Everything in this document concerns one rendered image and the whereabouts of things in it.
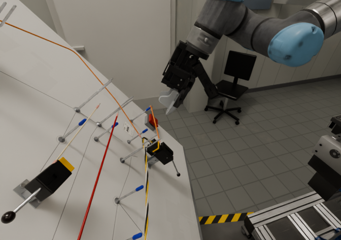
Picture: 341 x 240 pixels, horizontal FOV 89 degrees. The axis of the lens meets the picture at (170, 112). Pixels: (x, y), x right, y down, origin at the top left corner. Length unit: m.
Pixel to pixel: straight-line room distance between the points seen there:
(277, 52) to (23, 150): 0.50
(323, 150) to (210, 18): 0.69
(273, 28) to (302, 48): 0.07
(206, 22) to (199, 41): 0.04
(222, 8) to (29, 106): 0.47
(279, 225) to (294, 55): 1.42
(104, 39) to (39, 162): 2.01
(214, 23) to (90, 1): 1.93
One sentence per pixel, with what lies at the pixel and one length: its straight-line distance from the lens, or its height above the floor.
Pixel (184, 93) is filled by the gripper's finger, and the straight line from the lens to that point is 0.47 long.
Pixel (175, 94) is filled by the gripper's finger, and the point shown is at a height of 1.34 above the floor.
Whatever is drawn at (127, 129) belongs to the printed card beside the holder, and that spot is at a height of 1.18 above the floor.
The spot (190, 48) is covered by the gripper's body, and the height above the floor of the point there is 1.47.
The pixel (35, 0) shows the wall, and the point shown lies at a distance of 2.43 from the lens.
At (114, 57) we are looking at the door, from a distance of 2.38.
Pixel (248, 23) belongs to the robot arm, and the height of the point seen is 1.52.
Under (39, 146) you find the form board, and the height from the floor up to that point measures 1.34.
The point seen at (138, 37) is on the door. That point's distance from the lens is 2.34.
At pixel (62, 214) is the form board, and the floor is 1.26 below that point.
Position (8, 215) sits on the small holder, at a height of 1.36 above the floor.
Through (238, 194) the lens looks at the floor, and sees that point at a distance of 1.93.
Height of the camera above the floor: 1.59
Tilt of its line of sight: 35 degrees down
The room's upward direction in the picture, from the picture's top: straight up
